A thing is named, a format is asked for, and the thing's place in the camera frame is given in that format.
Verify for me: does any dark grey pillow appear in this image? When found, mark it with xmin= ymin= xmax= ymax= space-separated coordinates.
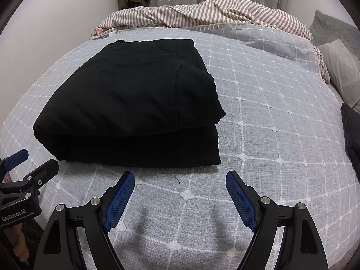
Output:
xmin=309 ymin=9 xmax=360 ymax=62

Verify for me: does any light grey pillow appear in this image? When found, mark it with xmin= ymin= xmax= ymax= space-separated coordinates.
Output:
xmin=317 ymin=39 xmax=360 ymax=108

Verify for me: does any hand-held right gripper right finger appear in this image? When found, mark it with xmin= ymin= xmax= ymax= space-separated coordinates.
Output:
xmin=226 ymin=170 xmax=322 ymax=270

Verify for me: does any dark grey quilted garment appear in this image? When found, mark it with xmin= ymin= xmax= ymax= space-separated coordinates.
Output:
xmin=341 ymin=103 xmax=360 ymax=173

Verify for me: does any striped blanket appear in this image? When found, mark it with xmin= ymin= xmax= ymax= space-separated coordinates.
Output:
xmin=90 ymin=0 xmax=331 ymax=84

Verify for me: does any pink floral sheet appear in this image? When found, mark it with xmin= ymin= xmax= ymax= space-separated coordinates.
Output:
xmin=90 ymin=24 xmax=112 ymax=39

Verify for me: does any person's left hand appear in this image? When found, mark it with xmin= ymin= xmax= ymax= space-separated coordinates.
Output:
xmin=13 ymin=223 xmax=29 ymax=264

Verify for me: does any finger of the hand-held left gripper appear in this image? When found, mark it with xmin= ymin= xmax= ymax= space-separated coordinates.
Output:
xmin=0 ymin=158 xmax=60 ymax=203
xmin=0 ymin=149 xmax=29 ymax=173

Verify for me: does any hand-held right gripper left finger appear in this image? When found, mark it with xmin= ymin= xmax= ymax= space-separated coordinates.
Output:
xmin=33 ymin=171 xmax=136 ymax=270

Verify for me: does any black jacket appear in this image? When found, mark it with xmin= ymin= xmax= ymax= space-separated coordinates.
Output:
xmin=32 ymin=39 xmax=227 ymax=168

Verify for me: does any white grid-pattern bedspread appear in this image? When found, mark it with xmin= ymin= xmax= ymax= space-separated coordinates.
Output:
xmin=0 ymin=22 xmax=360 ymax=270

